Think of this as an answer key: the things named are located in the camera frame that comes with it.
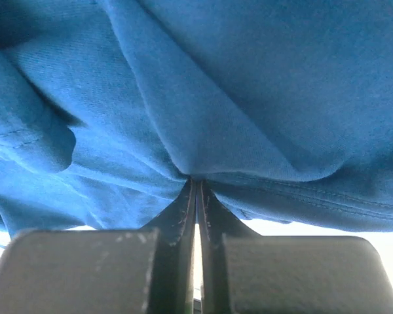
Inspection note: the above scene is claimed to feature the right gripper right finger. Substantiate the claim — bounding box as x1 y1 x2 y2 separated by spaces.
196 181 393 313

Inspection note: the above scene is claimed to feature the navy blue t-shirt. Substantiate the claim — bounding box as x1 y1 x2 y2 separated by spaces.
0 1 393 234

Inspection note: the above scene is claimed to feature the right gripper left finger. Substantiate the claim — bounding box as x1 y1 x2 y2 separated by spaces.
0 181 197 313

